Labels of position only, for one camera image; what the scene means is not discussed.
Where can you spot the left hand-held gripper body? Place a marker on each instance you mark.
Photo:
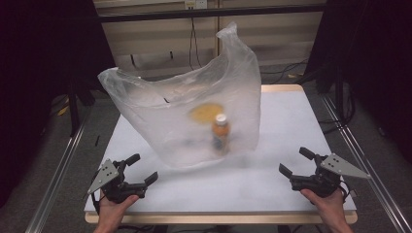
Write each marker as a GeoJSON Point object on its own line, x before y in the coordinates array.
{"type": "Point", "coordinates": [114, 189]}

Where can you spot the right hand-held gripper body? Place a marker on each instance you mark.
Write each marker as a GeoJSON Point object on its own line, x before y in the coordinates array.
{"type": "Point", "coordinates": [319, 184]}

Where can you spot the translucent white plastic bag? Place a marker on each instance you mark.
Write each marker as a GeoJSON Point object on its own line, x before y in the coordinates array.
{"type": "Point", "coordinates": [155, 129]}

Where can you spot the person's left hand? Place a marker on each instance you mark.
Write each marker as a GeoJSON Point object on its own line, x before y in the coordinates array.
{"type": "Point", "coordinates": [110, 215]}

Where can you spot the person's right hand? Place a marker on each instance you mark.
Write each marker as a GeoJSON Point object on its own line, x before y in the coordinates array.
{"type": "Point", "coordinates": [330, 208]}

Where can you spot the black metal stand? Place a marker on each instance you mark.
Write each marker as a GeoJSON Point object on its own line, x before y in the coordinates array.
{"type": "Point", "coordinates": [339, 93]}
{"type": "Point", "coordinates": [74, 110]}

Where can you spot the orange drink bottle white cap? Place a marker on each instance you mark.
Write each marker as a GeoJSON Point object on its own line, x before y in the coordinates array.
{"type": "Point", "coordinates": [221, 131]}

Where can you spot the round yellow item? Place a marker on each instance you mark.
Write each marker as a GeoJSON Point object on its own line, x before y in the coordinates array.
{"type": "Point", "coordinates": [204, 113]}

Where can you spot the black curtain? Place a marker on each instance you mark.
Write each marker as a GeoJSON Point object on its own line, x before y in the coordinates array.
{"type": "Point", "coordinates": [375, 64]}
{"type": "Point", "coordinates": [39, 81]}

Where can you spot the black horizontal bar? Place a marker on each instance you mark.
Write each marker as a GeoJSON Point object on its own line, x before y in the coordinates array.
{"type": "Point", "coordinates": [210, 13]}

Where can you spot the aluminium floor rail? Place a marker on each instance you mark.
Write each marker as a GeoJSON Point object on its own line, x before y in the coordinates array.
{"type": "Point", "coordinates": [366, 155]}
{"type": "Point", "coordinates": [55, 181]}

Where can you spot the white wall socket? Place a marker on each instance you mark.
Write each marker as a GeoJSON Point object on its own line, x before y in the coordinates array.
{"type": "Point", "coordinates": [195, 4]}

